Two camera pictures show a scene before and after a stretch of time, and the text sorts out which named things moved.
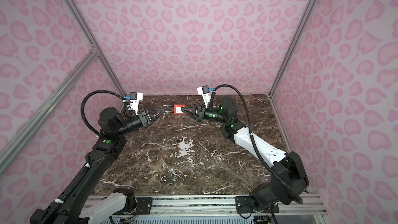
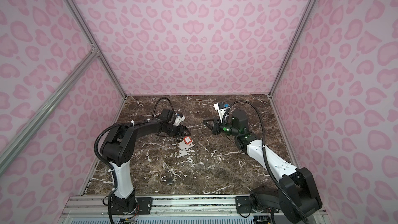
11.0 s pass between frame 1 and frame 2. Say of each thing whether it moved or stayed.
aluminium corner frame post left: stayed
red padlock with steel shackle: moved
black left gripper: moved
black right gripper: moved
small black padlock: stayed
